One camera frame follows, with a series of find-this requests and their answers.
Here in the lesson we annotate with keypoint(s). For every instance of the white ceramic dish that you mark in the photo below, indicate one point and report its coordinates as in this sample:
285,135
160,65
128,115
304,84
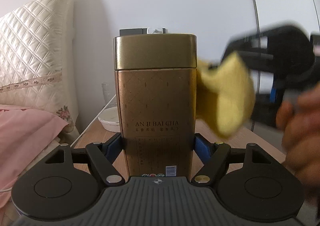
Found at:
109,119

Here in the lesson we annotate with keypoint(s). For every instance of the yellow cleaning cloth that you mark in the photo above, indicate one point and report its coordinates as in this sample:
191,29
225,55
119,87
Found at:
225,95

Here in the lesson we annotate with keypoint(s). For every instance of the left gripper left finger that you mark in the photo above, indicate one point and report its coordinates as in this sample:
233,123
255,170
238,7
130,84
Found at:
101,158

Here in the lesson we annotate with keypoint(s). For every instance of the grey wall socket panel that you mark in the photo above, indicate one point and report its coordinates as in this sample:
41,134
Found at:
135,31

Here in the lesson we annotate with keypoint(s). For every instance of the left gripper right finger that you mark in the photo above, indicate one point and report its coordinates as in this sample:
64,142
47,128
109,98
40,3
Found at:
214,158

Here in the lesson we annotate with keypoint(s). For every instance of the pink bed sheet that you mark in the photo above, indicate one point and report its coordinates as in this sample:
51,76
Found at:
25,133

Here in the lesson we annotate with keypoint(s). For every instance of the white charger plug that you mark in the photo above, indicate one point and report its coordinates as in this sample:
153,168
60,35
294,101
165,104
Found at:
153,30

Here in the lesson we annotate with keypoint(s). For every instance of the clear glass cup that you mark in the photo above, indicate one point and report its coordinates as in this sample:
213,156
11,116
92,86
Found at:
109,92

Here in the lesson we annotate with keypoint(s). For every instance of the gold tea tin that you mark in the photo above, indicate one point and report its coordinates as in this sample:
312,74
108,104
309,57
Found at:
155,77

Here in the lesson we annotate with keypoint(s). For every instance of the cream quilted headboard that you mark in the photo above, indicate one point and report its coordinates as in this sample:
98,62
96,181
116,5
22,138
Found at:
37,59

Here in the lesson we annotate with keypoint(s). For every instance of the right hand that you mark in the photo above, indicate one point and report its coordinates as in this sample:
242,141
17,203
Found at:
301,137

